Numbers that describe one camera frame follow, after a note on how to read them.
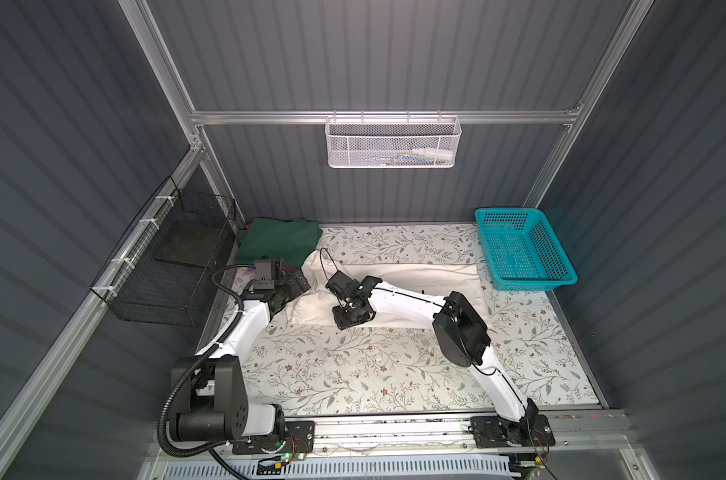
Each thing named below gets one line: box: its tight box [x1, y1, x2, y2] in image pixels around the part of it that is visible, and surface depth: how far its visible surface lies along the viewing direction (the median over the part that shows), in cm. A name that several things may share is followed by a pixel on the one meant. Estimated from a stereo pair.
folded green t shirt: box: [235, 218, 323, 269], surface depth 111 cm
